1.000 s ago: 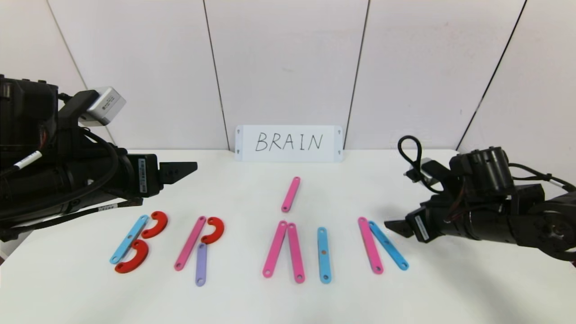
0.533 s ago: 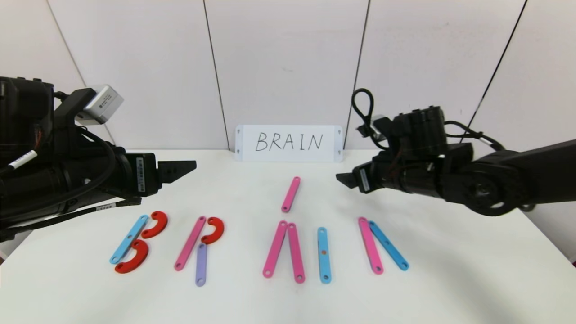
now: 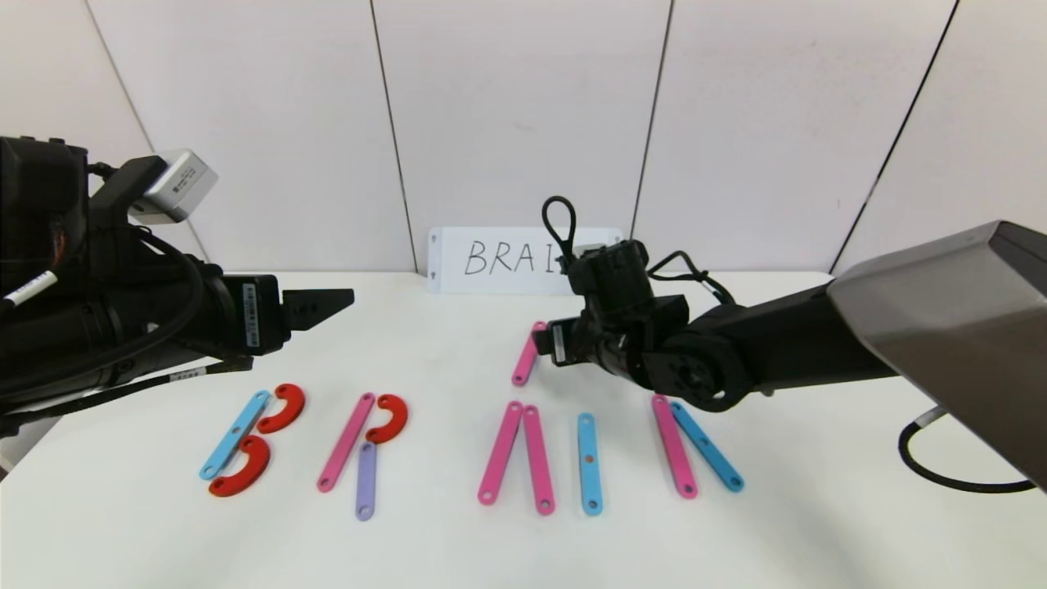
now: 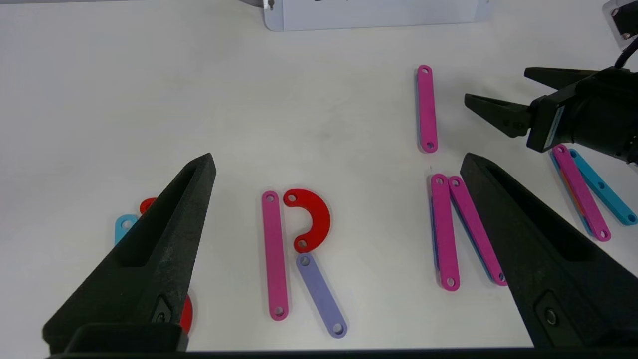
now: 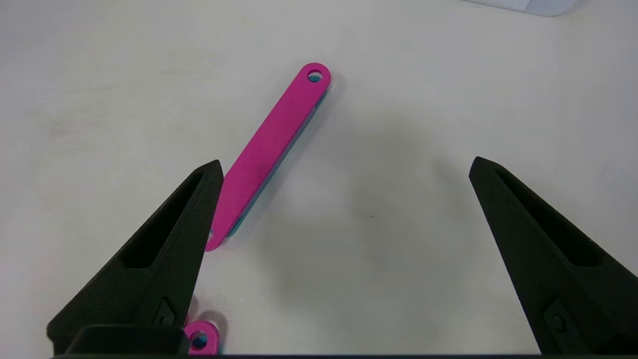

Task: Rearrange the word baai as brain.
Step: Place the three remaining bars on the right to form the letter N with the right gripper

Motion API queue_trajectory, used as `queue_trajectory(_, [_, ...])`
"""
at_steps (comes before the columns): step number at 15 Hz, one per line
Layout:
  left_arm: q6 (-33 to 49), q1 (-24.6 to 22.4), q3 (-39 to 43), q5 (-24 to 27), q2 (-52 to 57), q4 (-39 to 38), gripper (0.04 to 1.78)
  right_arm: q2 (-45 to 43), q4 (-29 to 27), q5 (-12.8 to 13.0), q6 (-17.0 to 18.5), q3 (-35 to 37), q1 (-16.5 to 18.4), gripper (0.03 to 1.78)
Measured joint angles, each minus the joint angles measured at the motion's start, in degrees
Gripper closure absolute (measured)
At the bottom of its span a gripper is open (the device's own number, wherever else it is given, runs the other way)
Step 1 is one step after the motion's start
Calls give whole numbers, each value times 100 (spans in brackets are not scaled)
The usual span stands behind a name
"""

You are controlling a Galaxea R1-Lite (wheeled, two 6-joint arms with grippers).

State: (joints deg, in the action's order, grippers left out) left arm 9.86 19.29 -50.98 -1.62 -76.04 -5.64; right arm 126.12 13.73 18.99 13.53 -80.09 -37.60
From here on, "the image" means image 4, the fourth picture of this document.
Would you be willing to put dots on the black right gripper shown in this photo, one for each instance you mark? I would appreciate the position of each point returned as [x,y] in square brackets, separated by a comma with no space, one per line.
[553,119]

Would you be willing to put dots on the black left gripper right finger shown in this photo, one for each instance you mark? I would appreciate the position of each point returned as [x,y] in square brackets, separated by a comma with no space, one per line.
[563,284]

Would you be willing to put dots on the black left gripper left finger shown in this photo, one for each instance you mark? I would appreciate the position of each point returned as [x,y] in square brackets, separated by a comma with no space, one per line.
[164,274]

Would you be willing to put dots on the short blue bar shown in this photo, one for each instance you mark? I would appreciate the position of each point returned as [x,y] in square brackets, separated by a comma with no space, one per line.
[605,192]

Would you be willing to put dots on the pink bar with blue underside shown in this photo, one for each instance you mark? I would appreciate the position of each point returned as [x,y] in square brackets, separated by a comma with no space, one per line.
[427,109]

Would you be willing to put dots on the short purple bar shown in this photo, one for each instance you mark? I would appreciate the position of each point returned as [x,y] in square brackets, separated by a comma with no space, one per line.
[321,296]

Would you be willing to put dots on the small red arc piece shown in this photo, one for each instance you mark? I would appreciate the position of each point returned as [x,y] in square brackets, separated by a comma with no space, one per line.
[319,217]

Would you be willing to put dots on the white BRAIN sign card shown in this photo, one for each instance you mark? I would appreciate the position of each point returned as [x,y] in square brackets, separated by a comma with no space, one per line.
[379,17]

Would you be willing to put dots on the long blue bar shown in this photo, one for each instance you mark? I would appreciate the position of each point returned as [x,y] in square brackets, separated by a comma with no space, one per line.
[123,229]

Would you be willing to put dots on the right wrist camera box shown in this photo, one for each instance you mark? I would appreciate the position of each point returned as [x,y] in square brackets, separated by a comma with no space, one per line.
[623,20]

